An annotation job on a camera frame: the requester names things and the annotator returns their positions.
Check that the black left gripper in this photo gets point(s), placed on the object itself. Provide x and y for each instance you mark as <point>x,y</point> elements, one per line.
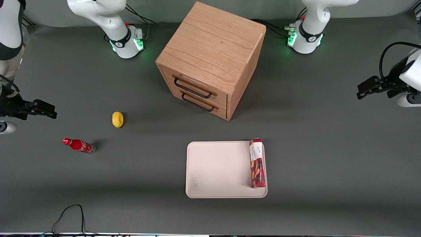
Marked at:
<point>393,81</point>

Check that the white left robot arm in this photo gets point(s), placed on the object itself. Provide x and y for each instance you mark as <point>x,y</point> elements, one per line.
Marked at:
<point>310,19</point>

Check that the wooden drawer cabinet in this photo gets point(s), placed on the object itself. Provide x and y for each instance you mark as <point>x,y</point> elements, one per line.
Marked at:
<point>213,42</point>

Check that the white plastic tray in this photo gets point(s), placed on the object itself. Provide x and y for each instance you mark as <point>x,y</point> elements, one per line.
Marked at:
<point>223,169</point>

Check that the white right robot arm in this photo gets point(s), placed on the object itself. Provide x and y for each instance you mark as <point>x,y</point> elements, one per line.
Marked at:
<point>108,19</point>

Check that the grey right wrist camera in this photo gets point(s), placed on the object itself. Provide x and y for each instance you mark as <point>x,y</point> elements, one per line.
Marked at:
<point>6,127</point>

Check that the red cola bottle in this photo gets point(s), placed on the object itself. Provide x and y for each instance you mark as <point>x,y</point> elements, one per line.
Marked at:
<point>79,145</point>

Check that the yellow lemon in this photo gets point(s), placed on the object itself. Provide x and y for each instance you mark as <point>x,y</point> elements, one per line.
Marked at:
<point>117,119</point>

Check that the red cookie box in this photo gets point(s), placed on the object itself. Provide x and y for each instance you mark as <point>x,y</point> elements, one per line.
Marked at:
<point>257,164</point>

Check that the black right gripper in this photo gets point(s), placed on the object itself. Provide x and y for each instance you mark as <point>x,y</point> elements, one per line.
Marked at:
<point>10,106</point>

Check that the wooden drawer front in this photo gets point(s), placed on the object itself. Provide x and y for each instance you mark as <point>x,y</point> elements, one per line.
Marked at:
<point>217,95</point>
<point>220,110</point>

